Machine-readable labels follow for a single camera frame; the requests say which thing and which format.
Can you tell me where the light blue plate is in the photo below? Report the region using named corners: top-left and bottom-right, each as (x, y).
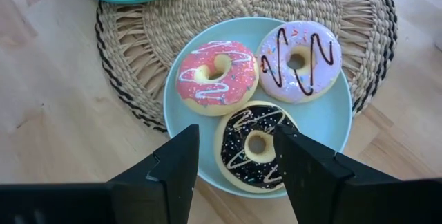
top-left (162, 16), bottom-right (354, 200)

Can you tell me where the pink iced toy donut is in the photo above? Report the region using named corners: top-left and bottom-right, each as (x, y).
top-left (175, 39), bottom-right (260, 117)

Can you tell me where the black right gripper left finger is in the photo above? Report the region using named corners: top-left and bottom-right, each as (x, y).
top-left (110, 124), bottom-right (200, 224)

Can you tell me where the purple iced toy donut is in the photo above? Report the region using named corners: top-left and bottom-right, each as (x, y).
top-left (256, 19), bottom-right (343, 104)

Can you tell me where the chocolate iced toy donut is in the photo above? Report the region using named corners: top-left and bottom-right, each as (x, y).
top-left (213, 100), bottom-right (300, 194)

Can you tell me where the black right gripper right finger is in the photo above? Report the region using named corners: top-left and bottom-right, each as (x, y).
top-left (273, 124), bottom-right (401, 224)

